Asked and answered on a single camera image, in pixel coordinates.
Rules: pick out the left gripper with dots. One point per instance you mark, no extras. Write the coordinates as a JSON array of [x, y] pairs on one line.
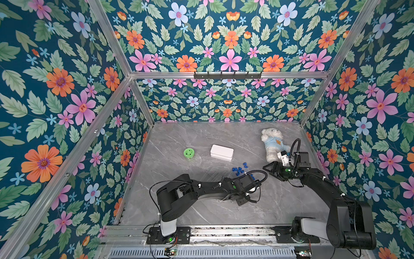
[[242, 202]]

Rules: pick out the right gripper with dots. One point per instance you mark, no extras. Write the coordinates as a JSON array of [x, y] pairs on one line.
[[277, 169]]

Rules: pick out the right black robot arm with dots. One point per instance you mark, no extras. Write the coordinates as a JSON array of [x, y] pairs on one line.
[[350, 223]]

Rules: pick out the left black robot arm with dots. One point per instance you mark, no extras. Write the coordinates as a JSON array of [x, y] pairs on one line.
[[180, 194]]

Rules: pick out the white teddy bear blue shirt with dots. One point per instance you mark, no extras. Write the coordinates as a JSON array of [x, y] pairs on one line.
[[274, 144]]

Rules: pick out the white rectangular plastic box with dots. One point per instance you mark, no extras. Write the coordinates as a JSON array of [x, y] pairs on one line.
[[221, 152]]

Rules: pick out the green lidded small jar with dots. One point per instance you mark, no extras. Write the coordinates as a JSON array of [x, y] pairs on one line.
[[189, 154]]

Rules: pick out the white ventilation grille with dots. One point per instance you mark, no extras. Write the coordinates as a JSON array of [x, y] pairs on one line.
[[203, 253]]

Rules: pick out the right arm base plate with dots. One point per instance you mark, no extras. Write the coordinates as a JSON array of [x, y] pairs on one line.
[[288, 234]]

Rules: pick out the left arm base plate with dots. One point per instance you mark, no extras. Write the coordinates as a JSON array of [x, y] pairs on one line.
[[180, 237]]

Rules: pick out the black hook rail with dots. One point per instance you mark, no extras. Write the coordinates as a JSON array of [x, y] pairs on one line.
[[227, 75]]

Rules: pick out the aluminium front rail frame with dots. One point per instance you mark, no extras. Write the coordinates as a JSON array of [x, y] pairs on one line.
[[219, 235]]

